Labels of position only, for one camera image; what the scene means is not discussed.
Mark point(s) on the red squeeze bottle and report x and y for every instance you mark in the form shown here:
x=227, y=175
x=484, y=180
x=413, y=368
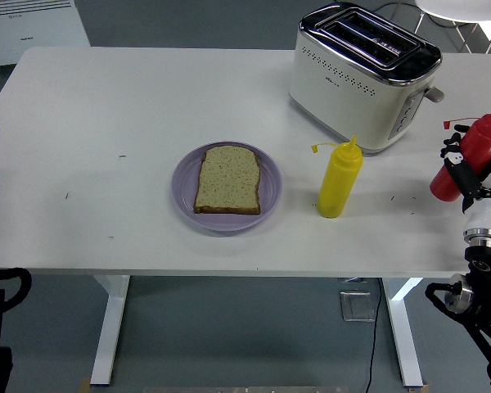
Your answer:
x=480, y=143

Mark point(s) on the white chrome two-slot toaster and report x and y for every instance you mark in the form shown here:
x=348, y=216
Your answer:
x=352, y=102

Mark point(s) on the yellow squeeze bottle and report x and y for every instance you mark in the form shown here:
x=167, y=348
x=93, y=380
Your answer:
x=337, y=184

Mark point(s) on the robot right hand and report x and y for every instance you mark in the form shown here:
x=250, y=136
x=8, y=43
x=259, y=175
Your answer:
x=489, y=213

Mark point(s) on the white table leg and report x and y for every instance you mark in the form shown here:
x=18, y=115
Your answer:
x=403, y=327
x=110, y=327

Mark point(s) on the white round stool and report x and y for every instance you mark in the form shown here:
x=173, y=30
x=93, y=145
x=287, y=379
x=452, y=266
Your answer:
x=458, y=10

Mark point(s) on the white panel heater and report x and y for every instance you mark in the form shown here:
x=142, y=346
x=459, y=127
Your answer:
x=32, y=28

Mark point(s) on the purple round plate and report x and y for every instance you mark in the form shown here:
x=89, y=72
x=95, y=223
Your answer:
x=184, y=192

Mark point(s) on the seeded bread slice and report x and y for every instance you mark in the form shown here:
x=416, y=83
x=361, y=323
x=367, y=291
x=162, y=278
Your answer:
x=228, y=180

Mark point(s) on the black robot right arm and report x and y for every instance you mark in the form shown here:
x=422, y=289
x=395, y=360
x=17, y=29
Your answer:
x=487, y=278

